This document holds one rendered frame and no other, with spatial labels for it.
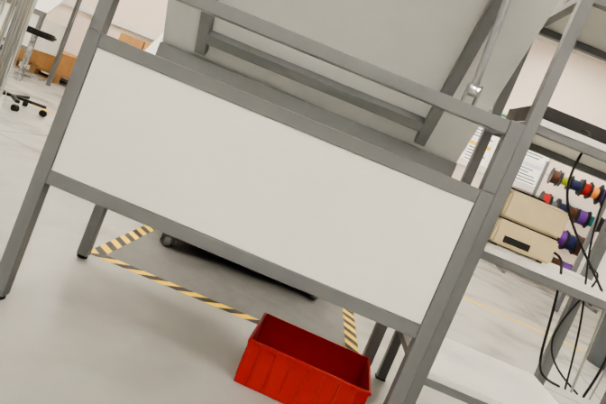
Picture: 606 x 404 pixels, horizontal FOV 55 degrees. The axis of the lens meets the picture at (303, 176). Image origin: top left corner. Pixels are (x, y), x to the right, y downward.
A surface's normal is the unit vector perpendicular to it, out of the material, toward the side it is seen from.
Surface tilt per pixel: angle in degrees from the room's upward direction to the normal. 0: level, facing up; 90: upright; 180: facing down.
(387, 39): 128
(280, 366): 90
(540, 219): 90
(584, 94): 90
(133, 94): 90
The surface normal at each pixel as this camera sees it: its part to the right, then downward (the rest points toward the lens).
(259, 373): -0.10, 0.04
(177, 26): -0.27, 0.62
